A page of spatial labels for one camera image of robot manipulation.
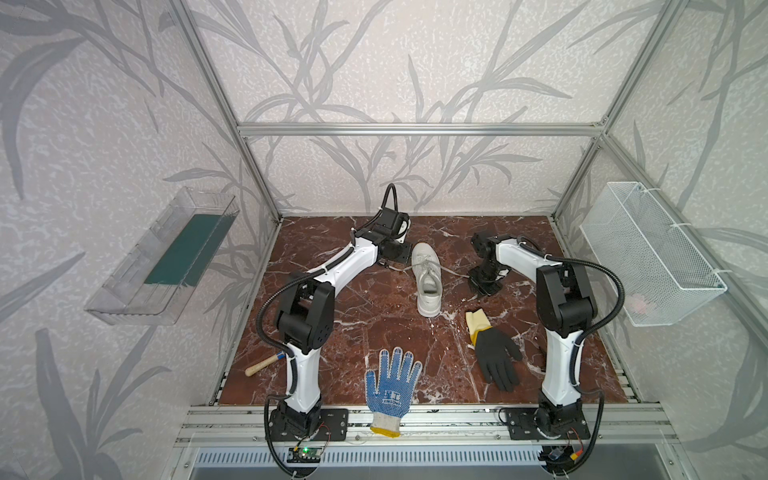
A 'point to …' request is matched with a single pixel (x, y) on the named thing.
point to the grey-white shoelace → (426, 265)
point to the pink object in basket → (638, 306)
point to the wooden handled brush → (264, 363)
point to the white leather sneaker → (429, 299)
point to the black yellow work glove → (495, 352)
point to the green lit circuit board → (304, 455)
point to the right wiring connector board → (561, 455)
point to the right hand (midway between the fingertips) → (470, 282)
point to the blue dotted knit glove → (390, 402)
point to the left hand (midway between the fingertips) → (410, 242)
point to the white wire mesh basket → (657, 273)
